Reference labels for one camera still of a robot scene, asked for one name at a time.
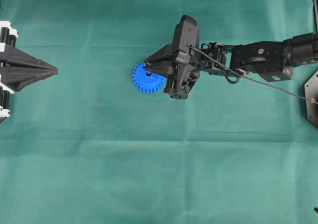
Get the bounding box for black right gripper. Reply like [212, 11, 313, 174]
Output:
[145, 15, 200, 99]

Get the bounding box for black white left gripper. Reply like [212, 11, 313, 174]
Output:
[0, 20, 59, 123]

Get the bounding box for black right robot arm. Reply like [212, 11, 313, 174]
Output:
[144, 15, 318, 99]

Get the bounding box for blue plastic gear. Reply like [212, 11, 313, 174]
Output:
[132, 62, 165, 93]

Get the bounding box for green cloth mat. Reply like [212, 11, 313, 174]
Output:
[0, 0, 318, 224]

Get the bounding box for black thin cable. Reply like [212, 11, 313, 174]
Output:
[187, 46, 316, 103]

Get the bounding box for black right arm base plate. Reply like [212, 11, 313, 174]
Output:
[304, 71, 318, 128]

